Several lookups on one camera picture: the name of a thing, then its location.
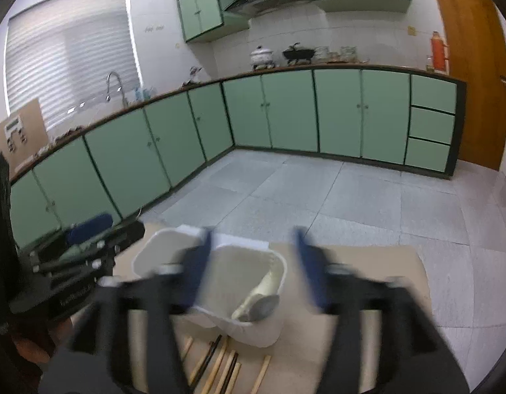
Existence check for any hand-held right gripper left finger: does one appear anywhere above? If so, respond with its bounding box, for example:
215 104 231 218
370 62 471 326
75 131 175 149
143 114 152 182
68 227 215 394

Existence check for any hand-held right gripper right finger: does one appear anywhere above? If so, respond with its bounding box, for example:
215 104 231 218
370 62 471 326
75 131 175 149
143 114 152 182
293 226 469 394

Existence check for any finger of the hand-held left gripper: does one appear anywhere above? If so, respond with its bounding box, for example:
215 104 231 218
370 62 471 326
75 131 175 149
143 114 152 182
31 222 146 280
63 213 114 248

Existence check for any white plastic utensil container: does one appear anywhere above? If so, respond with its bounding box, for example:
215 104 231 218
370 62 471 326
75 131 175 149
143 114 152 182
132 225 221 285
187 234 287 347

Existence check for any cream ceramic spoon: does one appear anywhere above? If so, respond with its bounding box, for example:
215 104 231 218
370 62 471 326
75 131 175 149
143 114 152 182
230 263 284 323

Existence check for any grey metal spoon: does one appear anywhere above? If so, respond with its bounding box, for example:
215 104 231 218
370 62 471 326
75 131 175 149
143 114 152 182
245 293 280 321

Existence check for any light wooden chopstick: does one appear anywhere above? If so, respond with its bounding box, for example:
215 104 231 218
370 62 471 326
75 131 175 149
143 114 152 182
201 337 230 394

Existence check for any black chopstick with white pattern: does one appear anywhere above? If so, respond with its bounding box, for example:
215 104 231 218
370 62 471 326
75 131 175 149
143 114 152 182
217 350 237 394

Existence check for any beige mat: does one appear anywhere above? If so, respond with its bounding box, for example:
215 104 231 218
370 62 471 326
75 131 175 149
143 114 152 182
73 222 432 394

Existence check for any green base cabinet row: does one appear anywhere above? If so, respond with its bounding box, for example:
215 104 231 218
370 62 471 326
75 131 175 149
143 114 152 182
9 82 236 249
221 65 468 180

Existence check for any cardboard box on counter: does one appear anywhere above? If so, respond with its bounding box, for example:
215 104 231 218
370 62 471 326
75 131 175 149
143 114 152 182
0 98 47 174

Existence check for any chrome faucet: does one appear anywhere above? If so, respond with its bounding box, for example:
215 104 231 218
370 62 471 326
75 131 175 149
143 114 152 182
106 71 129 108

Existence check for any white window blind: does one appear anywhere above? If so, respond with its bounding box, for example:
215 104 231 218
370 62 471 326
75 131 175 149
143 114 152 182
5 0 141 132

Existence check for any black wok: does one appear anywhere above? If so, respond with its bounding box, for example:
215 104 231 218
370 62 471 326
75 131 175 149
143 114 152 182
282 43 316 65

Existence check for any white cooking pot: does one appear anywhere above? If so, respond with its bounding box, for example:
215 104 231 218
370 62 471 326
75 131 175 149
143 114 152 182
250 46 275 70

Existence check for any red thermos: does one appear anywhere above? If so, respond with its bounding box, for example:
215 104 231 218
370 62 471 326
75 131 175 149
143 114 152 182
430 31 443 70

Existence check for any wooden door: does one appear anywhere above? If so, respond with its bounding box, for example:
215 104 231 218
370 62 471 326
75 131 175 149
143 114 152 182
425 0 506 173

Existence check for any range hood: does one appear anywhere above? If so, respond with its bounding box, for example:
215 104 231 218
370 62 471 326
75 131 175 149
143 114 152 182
223 0 312 18

